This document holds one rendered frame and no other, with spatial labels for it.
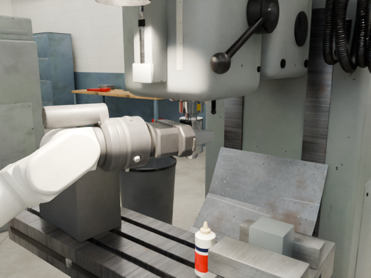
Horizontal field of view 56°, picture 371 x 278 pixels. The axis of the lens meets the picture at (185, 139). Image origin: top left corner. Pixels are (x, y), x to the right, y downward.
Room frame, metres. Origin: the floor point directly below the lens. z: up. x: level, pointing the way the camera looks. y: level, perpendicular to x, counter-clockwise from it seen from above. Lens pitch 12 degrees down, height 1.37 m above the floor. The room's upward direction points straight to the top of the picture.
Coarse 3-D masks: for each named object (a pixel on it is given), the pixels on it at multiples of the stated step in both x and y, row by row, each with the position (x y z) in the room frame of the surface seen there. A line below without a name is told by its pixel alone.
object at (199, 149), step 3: (192, 126) 0.63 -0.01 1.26; (195, 126) 0.63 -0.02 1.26; (198, 126) 0.63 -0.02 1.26; (201, 126) 0.64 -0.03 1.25; (195, 129) 0.63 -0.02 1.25; (198, 129) 0.63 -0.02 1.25; (201, 129) 0.64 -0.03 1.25; (198, 147) 0.63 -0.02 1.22; (201, 147) 0.64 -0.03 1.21; (198, 150) 0.63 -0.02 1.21; (201, 150) 0.64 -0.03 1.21; (192, 153) 0.63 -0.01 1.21; (195, 153) 0.63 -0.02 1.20; (198, 153) 0.63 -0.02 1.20
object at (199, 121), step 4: (184, 116) 0.67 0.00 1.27; (180, 120) 0.64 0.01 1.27; (184, 120) 0.63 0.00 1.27; (188, 120) 0.63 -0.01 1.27; (192, 120) 0.63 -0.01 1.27; (196, 120) 0.63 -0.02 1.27; (200, 120) 0.63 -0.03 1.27; (188, 124) 0.63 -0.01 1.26; (192, 124) 0.63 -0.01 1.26; (196, 124) 0.63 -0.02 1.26; (200, 124) 0.63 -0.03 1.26
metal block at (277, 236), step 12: (252, 228) 0.54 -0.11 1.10; (264, 228) 0.53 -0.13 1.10; (276, 228) 0.53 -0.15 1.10; (288, 228) 0.53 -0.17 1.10; (252, 240) 0.54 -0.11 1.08; (264, 240) 0.52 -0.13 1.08; (276, 240) 0.51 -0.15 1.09; (288, 240) 0.53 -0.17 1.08; (276, 252) 0.51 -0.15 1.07; (288, 252) 0.53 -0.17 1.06
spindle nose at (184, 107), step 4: (180, 104) 0.64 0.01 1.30; (184, 104) 0.63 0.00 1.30; (188, 104) 0.63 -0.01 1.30; (192, 104) 0.63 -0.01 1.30; (196, 104) 0.63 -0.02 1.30; (200, 104) 0.63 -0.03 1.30; (180, 108) 0.64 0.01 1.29; (184, 108) 0.63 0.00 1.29; (188, 108) 0.63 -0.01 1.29; (192, 108) 0.63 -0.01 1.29; (196, 108) 0.63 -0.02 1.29; (200, 108) 0.63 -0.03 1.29; (180, 112) 0.64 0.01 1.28; (184, 112) 0.63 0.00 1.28; (188, 112) 0.63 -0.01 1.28; (192, 112) 0.63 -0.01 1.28; (196, 112) 0.63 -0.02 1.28; (200, 112) 0.63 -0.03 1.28
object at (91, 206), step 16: (96, 176) 0.78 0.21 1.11; (112, 176) 0.81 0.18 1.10; (64, 192) 0.78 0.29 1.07; (80, 192) 0.75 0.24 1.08; (96, 192) 0.77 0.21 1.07; (112, 192) 0.81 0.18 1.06; (48, 208) 0.85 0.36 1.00; (64, 208) 0.78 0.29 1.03; (80, 208) 0.74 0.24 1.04; (96, 208) 0.77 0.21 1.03; (112, 208) 0.80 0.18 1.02; (64, 224) 0.79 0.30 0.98; (80, 224) 0.74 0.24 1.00; (96, 224) 0.77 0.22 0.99; (112, 224) 0.80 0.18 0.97; (80, 240) 0.74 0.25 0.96
